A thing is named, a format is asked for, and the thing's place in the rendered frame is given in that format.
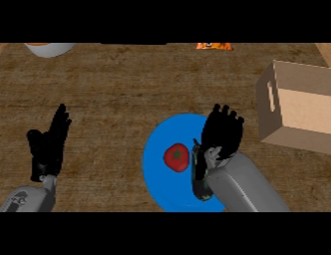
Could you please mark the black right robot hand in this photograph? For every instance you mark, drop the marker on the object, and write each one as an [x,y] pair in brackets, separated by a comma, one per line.
[224,132]

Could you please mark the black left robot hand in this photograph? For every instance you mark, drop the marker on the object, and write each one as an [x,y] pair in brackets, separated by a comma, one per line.
[49,146]

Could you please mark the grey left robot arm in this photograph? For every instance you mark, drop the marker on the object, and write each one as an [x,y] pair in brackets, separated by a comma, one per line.
[30,199]

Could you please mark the brown cardboard box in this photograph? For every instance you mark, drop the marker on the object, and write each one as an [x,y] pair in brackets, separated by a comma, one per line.
[310,113]

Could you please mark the blue plate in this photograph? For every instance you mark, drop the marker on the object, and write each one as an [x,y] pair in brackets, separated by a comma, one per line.
[171,186]

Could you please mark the red tomato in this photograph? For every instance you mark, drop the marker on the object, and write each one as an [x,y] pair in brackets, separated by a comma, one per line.
[177,157]

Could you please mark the orange packet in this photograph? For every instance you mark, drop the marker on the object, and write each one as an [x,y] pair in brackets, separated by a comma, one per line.
[215,46]

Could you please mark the white bowl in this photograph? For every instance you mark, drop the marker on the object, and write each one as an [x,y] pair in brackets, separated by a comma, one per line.
[51,49]

